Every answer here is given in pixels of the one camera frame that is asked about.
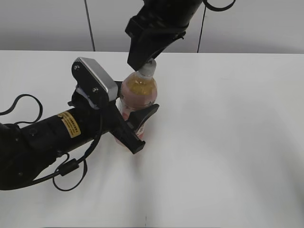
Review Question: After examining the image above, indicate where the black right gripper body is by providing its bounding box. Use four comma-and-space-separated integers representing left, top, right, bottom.
125, 6, 187, 42

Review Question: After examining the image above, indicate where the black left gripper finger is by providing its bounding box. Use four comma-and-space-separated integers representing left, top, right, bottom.
114, 81, 123, 99
127, 104, 160, 131

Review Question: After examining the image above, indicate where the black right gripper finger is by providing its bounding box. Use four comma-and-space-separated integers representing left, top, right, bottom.
151, 34, 180, 59
127, 27, 162, 71

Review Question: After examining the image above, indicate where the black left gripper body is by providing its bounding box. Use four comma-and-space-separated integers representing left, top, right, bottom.
68, 91, 145, 154

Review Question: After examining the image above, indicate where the pink peach tea bottle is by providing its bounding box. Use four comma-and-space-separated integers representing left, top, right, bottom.
114, 71, 159, 149

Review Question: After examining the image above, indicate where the white bottle cap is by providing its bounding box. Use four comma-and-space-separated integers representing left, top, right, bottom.
138, 58, 157, 77

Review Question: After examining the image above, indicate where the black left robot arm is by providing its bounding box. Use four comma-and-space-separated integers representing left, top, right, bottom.
0, 83, 159, 190

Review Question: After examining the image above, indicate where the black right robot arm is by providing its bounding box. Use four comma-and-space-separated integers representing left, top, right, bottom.
125, 0, 202, 71

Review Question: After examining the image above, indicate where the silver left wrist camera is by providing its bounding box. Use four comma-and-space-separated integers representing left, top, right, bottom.
72, 57, 119, 110

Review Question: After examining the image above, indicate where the right black wall cable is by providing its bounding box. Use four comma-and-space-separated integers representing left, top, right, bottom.
196, 7, 207, 54

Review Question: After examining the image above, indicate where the black wall cable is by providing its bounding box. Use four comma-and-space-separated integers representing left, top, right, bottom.
196, 7, 207, 54
84, 0, 96, 52

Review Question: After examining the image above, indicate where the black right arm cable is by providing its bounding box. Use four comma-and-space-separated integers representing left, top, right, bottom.
204, 0, 236, 11

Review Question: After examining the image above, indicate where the left black wall cable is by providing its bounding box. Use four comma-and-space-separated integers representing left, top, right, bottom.
84, 0, 96, 52

